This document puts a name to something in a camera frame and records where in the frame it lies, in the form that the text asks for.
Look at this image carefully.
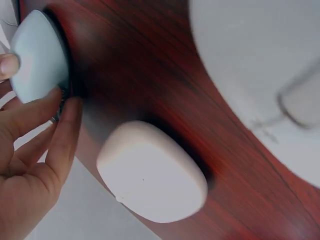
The light blue rounded brush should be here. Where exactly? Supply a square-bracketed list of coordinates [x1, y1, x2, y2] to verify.
[9, 9, 75, 111]

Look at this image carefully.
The person's left hand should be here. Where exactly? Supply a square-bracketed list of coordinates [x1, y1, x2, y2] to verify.
[0, 53, 84, 240]

